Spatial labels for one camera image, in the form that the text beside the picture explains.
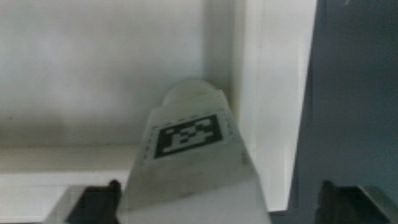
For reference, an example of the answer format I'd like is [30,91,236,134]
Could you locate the white table leg picked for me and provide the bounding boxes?
[117,79,271,224]

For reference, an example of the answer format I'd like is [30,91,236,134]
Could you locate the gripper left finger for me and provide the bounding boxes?
[51,180,120,224]

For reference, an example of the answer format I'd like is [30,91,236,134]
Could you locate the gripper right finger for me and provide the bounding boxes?
[318,181,398,224]

